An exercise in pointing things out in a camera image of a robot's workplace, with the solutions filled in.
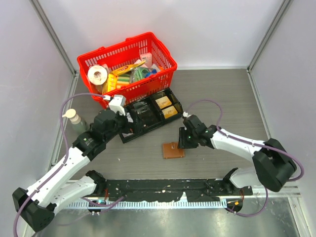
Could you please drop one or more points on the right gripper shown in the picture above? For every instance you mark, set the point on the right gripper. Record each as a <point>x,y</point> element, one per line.
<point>183,142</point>

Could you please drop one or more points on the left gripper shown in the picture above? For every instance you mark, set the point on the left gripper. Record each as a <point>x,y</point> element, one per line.
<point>129,125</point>

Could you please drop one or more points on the brown leather card holder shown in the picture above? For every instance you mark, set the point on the brown leather card holder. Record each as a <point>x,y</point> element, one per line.
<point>171,150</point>

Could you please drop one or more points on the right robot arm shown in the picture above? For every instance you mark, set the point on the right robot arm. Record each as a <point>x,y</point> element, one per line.
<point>271,166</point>

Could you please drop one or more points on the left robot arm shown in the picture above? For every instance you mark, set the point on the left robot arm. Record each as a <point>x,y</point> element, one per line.
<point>39,203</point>

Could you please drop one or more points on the gold card lower slot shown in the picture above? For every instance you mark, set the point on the gold card lower slot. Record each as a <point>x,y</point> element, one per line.
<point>169,112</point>

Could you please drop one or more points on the gold card slot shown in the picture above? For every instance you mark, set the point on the gold card slot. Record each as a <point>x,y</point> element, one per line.
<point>163,102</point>
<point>169,112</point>

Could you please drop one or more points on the black card organizer tray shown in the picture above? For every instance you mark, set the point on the black card organizer tray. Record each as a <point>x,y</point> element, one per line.
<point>147,115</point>

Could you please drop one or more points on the gold card upper slot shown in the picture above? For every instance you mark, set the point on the gold card upper slot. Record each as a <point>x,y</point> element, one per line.
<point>163,102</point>

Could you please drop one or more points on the green soap pump bottle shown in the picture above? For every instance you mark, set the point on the green soap pump bottle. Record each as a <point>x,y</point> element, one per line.
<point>79,125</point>

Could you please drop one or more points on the yellow snack package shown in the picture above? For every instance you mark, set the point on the yellow snack package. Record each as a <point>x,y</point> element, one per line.
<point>120,77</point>

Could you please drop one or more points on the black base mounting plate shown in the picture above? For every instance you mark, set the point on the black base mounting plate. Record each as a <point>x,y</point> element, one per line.
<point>168,190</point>

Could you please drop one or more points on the green package in basket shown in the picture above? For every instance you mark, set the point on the green package in basket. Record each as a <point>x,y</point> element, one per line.
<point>138,74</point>

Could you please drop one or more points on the red plastic shopping basket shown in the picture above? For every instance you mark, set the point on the red plastic shopping basket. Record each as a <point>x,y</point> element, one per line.
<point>125,53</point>

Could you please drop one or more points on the pink box in basket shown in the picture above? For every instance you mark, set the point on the pink box in basket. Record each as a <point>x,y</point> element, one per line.
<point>148,58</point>

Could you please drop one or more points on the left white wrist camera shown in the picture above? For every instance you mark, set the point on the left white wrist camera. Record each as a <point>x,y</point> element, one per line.
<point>116,103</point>

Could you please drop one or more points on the white slotted cable duct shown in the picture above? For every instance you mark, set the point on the white slotted cable duct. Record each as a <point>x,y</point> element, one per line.
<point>181,204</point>

